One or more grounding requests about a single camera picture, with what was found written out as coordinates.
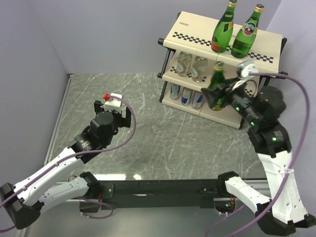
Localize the light blue drink can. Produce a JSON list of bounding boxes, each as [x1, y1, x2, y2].
[[170, 83, 181, 100]]

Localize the beige checkered shelf rack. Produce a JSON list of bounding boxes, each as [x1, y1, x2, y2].
[[158, 12, 283, 128]]

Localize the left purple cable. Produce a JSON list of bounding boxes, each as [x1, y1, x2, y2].
[[0, 96, 136, 233]]

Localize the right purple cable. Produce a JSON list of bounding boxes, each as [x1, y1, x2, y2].
[[205, 71, 311, 237]]

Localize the clear glass bottle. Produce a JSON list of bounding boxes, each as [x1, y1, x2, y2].
[[176, 51, 193, 77], [191, 56, 208, 82]]

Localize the green Perrier bottle tall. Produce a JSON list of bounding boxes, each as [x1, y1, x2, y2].
[[231, 4, 265, 59]]

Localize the green Perrier bottle front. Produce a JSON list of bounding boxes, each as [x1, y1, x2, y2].
[[211, 0, 237, 53]]

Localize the purple cable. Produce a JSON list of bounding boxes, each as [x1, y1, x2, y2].
[[205, 71, 311, 237], [0, 96, 136, 233]]

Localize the Red Bull can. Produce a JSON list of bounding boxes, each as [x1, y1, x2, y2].
[[181, 87, 193, 106]]

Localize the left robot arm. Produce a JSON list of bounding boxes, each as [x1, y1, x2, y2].
[[0, 96, 136, 230]]

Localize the black base beam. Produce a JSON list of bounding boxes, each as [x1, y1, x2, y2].
[[84, 179, 236, 212]]

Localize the aluminium frame rail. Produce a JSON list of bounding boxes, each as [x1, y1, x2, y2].
[[14, 73, 75, 237]]

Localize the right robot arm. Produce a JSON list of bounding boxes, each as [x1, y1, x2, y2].
[[201, 79, 316, 237]]

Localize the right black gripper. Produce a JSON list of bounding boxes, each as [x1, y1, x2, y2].
[[201, 76, 262, 126]]

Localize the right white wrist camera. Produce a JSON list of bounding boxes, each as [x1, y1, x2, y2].
[[232, 60, 259, 91]]

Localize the silver can red tab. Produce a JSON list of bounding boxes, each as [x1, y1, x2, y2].
[[192, 91, 204, 109]]

